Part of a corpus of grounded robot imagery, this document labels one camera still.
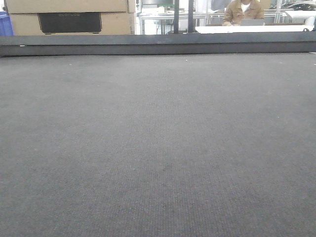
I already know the black vertical post right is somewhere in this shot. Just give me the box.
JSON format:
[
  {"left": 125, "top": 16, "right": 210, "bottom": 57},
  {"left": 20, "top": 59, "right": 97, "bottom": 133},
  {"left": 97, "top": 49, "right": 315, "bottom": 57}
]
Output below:
[{"left": 188, "top": 0, "right": 195, "bottom": 33}]

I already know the white background table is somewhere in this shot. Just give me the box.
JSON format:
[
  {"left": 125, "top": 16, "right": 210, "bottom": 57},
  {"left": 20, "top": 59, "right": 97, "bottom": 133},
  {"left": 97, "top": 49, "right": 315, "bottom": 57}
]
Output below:
[{"left": 195, "top": 25, "right": 314, "bottom": 34}]

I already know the grey laptop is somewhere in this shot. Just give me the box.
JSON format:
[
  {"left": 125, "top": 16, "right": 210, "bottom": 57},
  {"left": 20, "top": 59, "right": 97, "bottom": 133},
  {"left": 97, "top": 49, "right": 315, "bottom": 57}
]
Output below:
[{"left": 240, "top": 19, "right": 265, "bottom": 26}]

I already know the metal frame background desk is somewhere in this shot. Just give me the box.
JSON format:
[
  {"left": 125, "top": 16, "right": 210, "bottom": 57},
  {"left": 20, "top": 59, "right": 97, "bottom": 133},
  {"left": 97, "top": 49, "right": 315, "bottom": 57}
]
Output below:
[{"left": 136, "top": 11, "right": 224, "bottom": 35}]

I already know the person in tan jacket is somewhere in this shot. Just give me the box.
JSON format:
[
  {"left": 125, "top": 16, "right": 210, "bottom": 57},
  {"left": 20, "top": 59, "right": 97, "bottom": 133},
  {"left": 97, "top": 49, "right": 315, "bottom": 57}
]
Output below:
[{"left": 222, "top": 0, "right": 265, "bottom": 26}]

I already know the grey table edge rail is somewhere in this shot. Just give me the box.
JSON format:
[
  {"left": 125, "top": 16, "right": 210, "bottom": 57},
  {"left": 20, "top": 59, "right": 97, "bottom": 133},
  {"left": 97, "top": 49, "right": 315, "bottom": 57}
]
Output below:
[{"left": 0, "top": 31, "right": 316, "bottom": 56}]

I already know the black vertical post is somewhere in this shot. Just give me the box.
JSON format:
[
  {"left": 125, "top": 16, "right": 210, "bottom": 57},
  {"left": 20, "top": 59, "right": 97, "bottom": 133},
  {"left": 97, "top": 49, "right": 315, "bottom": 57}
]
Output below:
[
  {"left": 188, "top": 0, "right": 195, "bottom": 33},
  {"left": 173, "top": 0, "right": 179, "bottom": 34}
]

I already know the lower cardboard box black window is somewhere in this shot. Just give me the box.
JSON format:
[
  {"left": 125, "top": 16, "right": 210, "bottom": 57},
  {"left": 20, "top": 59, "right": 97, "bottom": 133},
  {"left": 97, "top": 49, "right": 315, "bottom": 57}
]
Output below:
[{"left": 10, "top": 12, "right": 135, "bottom": 36}]

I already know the blue crate far left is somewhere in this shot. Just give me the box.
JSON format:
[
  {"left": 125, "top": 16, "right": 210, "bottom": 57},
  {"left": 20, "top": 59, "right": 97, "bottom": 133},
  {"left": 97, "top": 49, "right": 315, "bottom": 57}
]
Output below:
[{"left": 0, "top": 11, "right": 14, "bottom": 36}]

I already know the upper cardboard box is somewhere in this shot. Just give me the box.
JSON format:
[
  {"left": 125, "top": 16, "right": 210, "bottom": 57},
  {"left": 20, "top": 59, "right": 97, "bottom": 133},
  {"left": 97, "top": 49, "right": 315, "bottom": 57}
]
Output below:
[{"left": 5, "top": 0, "right": 135, "bottom": 13}]

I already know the black vertical post left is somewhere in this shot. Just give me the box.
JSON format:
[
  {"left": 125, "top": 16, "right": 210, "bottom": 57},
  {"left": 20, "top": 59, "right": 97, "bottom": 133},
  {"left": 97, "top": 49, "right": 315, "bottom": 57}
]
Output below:
[{"left": 173, "top": 0, "right": 179, "bottom": 34}]

